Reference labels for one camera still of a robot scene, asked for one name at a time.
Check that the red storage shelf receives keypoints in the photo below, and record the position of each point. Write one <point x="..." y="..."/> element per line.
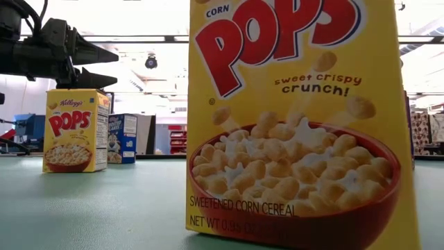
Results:
<point x="177" y="139"/>

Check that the green table mat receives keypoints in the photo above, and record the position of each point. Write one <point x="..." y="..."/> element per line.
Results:
<point x="121" y="208"/>

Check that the black background robot arm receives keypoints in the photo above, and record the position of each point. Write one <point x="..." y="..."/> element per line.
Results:
<point x="17" y="146"/>

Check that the grey patterned cloth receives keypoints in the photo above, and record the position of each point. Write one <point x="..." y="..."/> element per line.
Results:
<point x="437" y="128"/>

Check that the brown patterned cloth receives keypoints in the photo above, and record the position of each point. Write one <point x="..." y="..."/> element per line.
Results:
<point x="420" y="132"/>

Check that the black ceiling spotlight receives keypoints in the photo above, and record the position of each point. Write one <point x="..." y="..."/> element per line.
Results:
<point x="151" y="62"/>

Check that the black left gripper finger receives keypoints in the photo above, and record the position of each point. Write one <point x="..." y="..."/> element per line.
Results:
<point x="90" y="80"/>
<point x="90" y="52"/>

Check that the red background object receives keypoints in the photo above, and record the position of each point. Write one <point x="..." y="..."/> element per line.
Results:
<point x="7" y="134"/>

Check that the blue Frosted Flakes cereal box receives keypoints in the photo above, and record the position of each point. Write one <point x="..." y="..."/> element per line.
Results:
<point x="122" y="139"/>

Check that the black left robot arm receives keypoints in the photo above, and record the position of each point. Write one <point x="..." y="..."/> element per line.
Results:
<point x="10" y="55"/>

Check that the white panel with black edge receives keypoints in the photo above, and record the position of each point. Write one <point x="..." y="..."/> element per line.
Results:
<point x="144" y="133"/>

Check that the blue tarp cover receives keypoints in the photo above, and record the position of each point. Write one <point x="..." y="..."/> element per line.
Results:
<point x="33" y="126"/>

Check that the yellow Corn Pops cereal box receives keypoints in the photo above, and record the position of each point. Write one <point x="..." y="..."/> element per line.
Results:
<point x="295" y="146"/>
<point x="69" y="121"/>

